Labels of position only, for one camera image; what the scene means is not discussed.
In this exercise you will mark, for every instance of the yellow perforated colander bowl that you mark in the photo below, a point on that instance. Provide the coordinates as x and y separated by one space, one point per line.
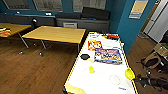
129 74

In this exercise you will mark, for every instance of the small yellow bowl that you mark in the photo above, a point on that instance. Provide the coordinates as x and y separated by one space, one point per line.
91 69

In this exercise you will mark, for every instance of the cardboard box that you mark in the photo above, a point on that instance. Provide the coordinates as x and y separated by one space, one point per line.
161 50

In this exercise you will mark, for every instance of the blue purple board game box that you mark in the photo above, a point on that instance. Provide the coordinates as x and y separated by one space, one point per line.
108 55

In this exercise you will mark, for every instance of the white sheet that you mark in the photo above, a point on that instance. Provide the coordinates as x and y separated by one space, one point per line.
110 43

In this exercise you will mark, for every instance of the red black item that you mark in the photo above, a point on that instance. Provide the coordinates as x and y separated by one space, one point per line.
112 36

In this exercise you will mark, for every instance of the red yellow board game box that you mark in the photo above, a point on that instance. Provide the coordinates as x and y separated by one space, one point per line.
93 44

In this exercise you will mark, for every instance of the small black bowl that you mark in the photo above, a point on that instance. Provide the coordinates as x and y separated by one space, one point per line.
85 57

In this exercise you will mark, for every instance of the grey sofa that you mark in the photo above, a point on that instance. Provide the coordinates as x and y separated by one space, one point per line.
86 26

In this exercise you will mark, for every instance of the black cushion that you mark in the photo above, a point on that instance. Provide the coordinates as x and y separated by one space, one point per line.
96 14

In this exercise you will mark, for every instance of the large wooden table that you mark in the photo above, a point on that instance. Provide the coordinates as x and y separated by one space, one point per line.
56 34

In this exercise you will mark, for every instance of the black round lamp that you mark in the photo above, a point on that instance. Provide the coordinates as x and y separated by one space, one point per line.
34 22

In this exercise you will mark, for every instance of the dark low bench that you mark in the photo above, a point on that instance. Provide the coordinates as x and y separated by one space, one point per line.
20 18

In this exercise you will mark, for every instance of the wooden table with red item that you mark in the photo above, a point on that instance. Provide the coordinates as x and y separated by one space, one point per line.
15 29

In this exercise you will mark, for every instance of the red orange item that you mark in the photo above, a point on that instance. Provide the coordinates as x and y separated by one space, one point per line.
3 32

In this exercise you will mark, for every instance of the white gaming table yellow frame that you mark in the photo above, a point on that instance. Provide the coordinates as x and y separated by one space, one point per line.
96 81

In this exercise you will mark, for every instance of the yellow poster blue frame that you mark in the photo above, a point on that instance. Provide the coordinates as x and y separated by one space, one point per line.
138 8

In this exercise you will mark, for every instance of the wide wall window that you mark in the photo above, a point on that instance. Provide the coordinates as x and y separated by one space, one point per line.
89 5

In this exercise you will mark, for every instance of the wall window with light reflections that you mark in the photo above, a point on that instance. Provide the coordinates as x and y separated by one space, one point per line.
48 4

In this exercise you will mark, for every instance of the narrow wall window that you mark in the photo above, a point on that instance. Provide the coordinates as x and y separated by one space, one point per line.
16 4

